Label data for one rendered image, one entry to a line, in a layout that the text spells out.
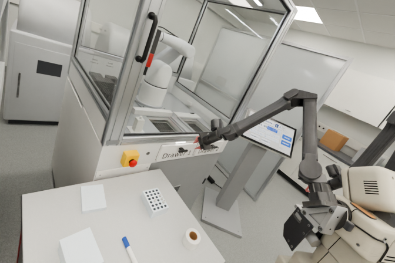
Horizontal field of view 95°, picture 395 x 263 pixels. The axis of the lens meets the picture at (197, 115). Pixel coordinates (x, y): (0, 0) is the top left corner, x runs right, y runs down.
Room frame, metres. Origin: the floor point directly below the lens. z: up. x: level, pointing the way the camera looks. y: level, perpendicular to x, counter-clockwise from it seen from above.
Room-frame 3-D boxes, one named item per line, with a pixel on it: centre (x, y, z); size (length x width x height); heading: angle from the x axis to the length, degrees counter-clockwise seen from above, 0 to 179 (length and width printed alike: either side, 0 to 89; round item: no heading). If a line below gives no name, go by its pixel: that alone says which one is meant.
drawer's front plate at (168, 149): (1.04, 0.02, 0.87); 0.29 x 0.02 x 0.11; 139
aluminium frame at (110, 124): (1.38, 0.36, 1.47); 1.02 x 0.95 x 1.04; 139
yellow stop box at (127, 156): (0.77, 0.22, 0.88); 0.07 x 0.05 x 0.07; 139
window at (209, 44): (1.08, 0.01, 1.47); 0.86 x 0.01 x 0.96; 139
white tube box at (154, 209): (0.68, 0.02, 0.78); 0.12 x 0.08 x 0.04; 46
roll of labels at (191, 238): (0.59, -0.20, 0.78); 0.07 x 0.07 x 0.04
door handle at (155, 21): (0.70, 0.29, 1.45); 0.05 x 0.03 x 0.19; 49
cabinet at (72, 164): (1.38, 0.35, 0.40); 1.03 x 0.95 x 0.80; 139
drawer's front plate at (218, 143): (1.27, -0.19, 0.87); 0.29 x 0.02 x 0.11; 139
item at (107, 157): (1.38, 0.36, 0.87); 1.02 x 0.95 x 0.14; 139
